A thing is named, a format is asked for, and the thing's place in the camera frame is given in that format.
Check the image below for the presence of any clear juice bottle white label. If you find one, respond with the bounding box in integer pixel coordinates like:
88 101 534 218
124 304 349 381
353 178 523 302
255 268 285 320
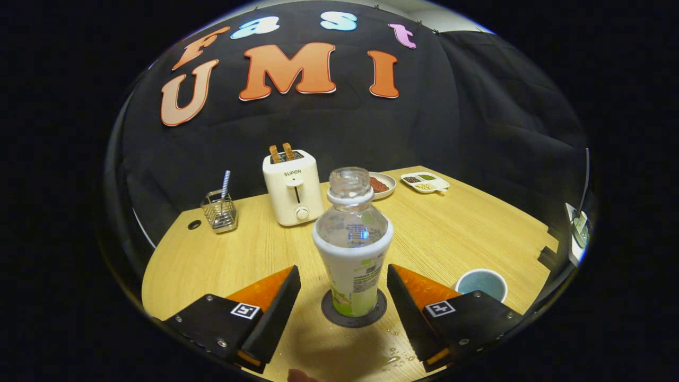
312 167 394 318

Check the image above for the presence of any wooden table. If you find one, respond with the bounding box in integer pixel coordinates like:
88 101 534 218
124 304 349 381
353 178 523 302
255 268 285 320
141 166 560 382

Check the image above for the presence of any white plate of red beans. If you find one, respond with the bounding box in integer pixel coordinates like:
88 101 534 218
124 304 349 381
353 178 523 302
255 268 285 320
369 172 397 201

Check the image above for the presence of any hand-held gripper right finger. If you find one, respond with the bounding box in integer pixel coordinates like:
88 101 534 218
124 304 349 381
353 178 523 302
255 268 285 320
386 264 526 372

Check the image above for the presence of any dark round coaster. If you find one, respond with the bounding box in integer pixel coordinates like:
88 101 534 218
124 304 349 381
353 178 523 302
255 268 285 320
321 288 388 328

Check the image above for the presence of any white divided tray with grains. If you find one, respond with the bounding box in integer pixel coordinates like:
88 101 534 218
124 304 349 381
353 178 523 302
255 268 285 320
400 172 450 194

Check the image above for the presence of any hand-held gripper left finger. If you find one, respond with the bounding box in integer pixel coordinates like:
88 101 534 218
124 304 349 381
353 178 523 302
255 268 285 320
162 265 302 375

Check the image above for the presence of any white cup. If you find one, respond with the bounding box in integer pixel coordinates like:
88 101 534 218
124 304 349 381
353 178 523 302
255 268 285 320
455 268 509 303

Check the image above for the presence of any white toaster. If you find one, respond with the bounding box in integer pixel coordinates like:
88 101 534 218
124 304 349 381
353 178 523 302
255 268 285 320
262 150 325 227

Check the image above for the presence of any wire mesh holder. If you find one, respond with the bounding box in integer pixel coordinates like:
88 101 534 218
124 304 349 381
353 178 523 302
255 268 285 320
201 189 238 234

